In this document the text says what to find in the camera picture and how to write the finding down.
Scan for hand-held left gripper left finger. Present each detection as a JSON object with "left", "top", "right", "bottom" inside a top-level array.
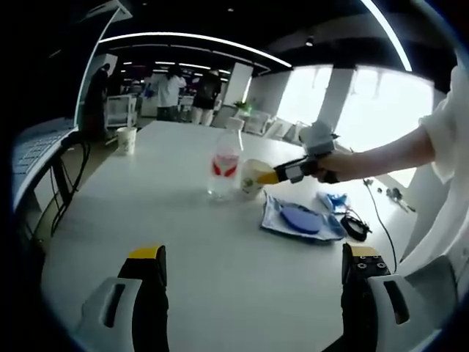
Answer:
[{"left": 75, "top": 243, "right": 170, "bottom": 352}]

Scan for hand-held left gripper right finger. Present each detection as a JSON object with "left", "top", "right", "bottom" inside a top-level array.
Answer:
[{"left": 341, "top": 243, "right": 411, "bottom": 352}]

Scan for paper cup with green print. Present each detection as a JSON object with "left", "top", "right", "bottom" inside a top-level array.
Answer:
[
  {"left": 116, "top": 127, "right": 138, "bottom": 155},
  {"left": 240, "top": 158, "right": 276, "bottom": 201}
]

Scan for clear packet with blue disc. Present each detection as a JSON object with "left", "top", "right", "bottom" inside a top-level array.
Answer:
[{"left": 260, "top": 192, "right": 347, "bottom": 244}]

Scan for blue and pink packet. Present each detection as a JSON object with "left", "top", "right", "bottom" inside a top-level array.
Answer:
[{"left": 317, "top": 191, "right": 350, "bottom": 215}]

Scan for clear plastic water bottle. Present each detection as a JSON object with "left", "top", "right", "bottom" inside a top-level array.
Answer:
[{"left": 207, "top": 127, "right": 245, "bottom": 202}]

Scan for group of white chairs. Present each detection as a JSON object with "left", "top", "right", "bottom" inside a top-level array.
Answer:
[{"left": 212, "top": 109, "right": 306, "bottom": 142}]

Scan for person's right hand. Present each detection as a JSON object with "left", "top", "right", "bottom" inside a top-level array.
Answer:
[{"left": 315, "top": 151, "right": 355, "bottom": 185}]

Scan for white table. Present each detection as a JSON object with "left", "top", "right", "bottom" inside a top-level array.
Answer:
[{"left": 40, "top": 120, "right": 441, "bottom": 349}]

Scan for white square pillar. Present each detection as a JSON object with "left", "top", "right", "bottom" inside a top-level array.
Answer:
[{"left": 223, "top": 62, "right": 254, "bottom": 108}]

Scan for person's white shirt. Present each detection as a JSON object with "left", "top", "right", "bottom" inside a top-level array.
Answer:
[{"left": 401, "top": 64, "right": 469, "bottom": 295}]

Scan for long curved ceiling light strip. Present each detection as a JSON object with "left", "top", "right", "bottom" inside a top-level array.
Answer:
[{"left": 97, "top": 32, "right": 295, "bottom": 69}]

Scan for white storage cabinet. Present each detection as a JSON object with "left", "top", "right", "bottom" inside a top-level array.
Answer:
[{"left": 104, "top": 94, "right": 139, "bottom": 128}]

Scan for grey side desk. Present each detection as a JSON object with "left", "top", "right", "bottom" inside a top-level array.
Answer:
[{"left": 12, "top": 117, "right": 91, "bottom": 235}]

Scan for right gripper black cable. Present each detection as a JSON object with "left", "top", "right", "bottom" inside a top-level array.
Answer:
[{"left": 362, "top": 179, "right": 399, "bottom": 274}]

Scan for black cables under desk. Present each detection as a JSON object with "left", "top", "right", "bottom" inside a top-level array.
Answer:
[{"left": 51, "top": 141, "right": 92, "bottom": 236}]

